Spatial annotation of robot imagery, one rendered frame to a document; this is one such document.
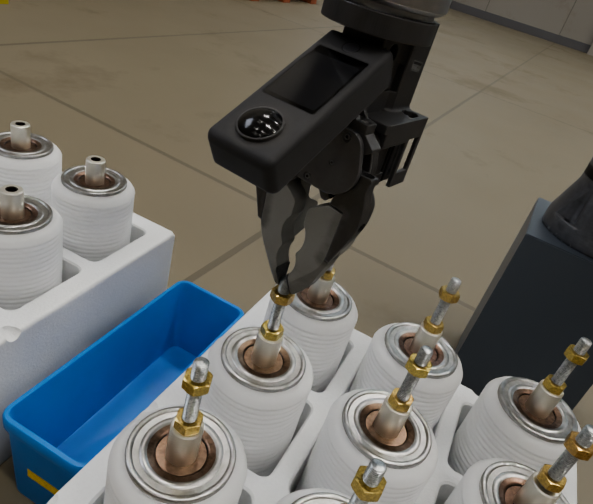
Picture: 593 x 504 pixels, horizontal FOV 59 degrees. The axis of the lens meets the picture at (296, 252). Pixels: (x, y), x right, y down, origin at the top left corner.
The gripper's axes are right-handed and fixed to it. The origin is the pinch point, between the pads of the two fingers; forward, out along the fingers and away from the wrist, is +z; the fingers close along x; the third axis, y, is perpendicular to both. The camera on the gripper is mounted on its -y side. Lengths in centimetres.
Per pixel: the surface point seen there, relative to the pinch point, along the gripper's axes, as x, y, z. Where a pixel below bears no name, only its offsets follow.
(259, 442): -3.7, -2.3, 14.5
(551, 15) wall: 213, 913, 2
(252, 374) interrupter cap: -0.8, -1.8, 8.9
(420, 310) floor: 3, 60, 34
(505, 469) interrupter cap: -20.6, 7.4, 9.0
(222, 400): -0.1, -4.1, 11.1
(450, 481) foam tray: -17.8, 9.8, 16.3
